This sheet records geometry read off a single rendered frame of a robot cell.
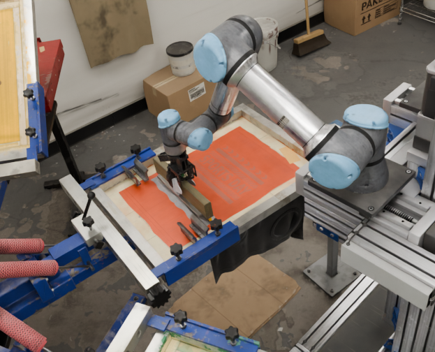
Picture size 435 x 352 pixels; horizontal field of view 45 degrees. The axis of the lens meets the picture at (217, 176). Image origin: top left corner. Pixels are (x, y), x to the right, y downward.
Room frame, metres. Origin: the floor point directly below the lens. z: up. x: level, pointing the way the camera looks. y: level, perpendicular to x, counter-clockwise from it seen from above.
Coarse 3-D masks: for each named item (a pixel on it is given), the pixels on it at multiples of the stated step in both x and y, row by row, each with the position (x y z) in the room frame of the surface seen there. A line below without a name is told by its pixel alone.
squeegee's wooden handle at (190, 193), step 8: (160, 168) 1.57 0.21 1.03; (184, 184) 1.43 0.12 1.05; (184, 192) 1.42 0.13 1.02; (192, 192) 1.38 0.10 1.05; (192, 200) 1.38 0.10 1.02; (200, 200) 1.33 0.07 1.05; (208, 200) 1.32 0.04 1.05; (200, 208) 1.33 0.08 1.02; (208, 208) 1.31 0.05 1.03; (208, 216) 1.31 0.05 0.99
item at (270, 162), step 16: (256, 160) 1.61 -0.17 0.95; (272, 160) 1.60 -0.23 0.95; (272, 176) 1.50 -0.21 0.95; (288, 176) 1.49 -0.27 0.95; (208, 192) 1.47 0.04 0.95; (256, 192) 1.43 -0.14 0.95; (176, 208) 1.41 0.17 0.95; (224, 208) 1.37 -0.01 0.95; (240, 208) 1.36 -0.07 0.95; (160, 224) 1.35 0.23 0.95; (176, 224) 1.33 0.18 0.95; (176, 240) 1.25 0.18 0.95
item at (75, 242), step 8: (64, 240) 1.26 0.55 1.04; (72, 240) 1.25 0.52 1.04; (80, 240) 1.25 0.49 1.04; (56, 248) 1.23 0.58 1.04; (64, 248) 1.22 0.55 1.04; (72, 248) 1.22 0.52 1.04; (80, 248) 1.23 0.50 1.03; (88, 248) 1.24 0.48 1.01; (56, 256) 1.19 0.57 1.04; (64, 256) 1.20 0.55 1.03; (72, 256) 1.21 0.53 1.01; (64, 264) 1.19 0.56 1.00
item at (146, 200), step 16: (240, 128) 1.84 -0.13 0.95; (224, 144) 1.75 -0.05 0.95; (240, 144) 1.73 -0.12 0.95; (256, 144) 1.71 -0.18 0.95; (192, 160) 1.68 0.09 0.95; (128, 192) 1.55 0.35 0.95; (144, 192) 1.53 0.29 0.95; (160, 192) 1.52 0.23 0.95; (144, 208) 1.44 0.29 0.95; (160, 208) 1.43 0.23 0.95
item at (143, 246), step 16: (240, 112) 1.92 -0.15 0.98; (256, 112) 1.89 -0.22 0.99; (272, 128) 1.76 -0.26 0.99; (288, 144) 1.65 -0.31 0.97; (96, 192) 1.54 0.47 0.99; (288, 192) 1.36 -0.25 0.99; (112, 208) 1.43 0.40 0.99; (256, 208) 1.31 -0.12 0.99; (272, 208) 1.31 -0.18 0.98; (128, 224) 1.34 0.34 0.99; (240, 224) 1.25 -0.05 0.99; (144, 240) 1.25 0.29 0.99; (144, 256) 1.19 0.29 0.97; (160, 256) 1.16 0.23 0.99
